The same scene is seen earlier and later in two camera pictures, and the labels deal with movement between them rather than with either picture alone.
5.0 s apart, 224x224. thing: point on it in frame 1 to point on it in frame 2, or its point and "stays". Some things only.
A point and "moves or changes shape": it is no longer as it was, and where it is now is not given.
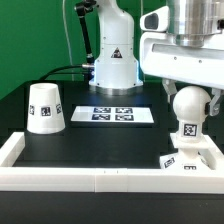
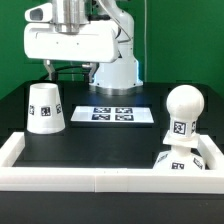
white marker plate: x=112 y=114 stays
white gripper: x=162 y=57 to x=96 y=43
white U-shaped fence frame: x=115 y=180 stays
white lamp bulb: x=189 y=108 moves or changes shape
